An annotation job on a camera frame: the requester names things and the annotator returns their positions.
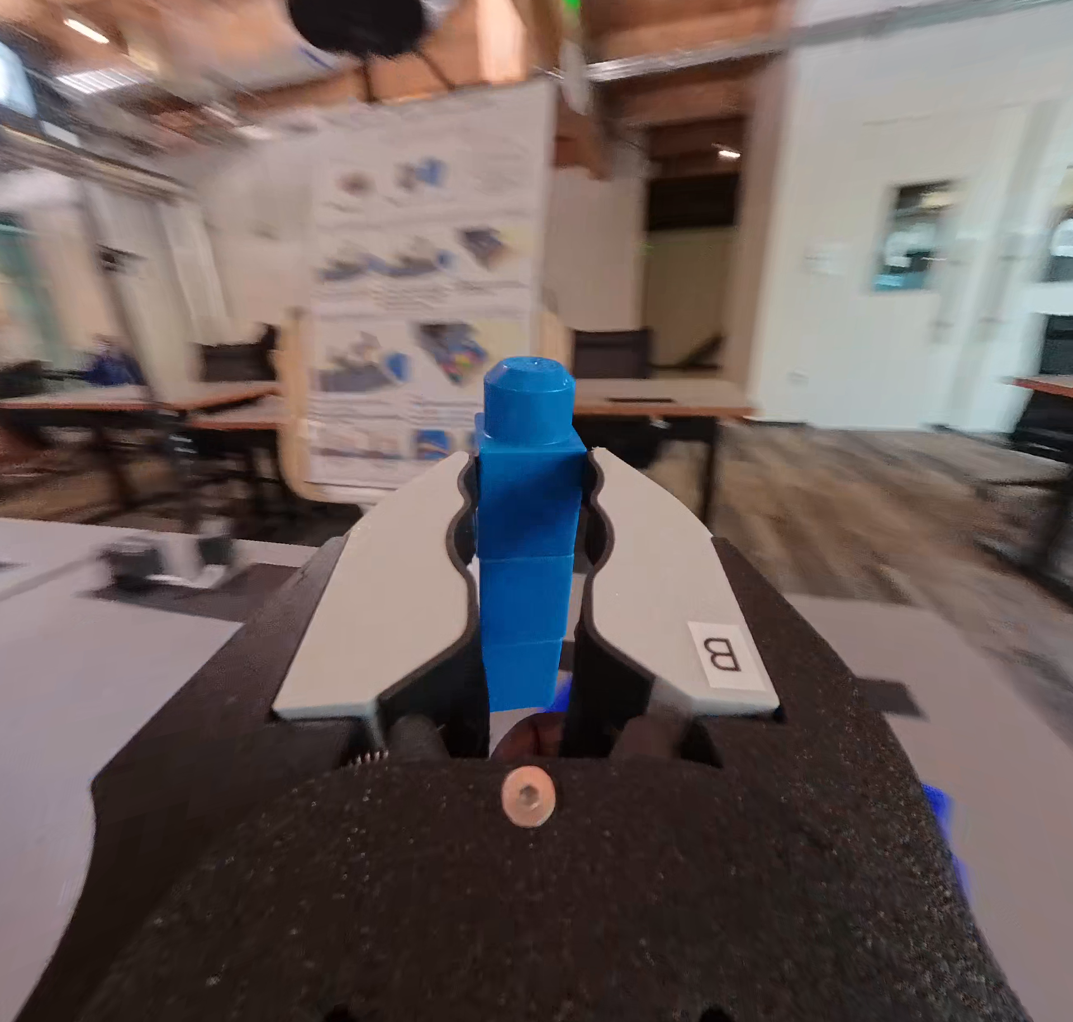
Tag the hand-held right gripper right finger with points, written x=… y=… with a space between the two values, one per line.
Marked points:
x=662 y=586

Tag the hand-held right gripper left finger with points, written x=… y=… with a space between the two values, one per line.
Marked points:
x=377 y=611

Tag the blue mega block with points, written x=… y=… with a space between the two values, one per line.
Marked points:
x=528 y=599
x=524 y=674
x=528 y=485

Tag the person's right hand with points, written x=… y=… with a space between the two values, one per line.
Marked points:
x=530 y=739

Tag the wood-edged desk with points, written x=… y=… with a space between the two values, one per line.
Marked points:
x=1044 y=385
x=671 y=395
x=84 y=398
x=243 y=420

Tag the black office chair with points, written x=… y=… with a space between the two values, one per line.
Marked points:
x=612 y=356
x=239 y=360

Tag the black and white device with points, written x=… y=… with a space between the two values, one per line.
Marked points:
x=134 y=565

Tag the instruction poster on wooden board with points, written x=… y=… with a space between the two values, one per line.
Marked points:
x=419 y=242

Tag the framed window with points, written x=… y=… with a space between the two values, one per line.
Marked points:
x=914 y=234

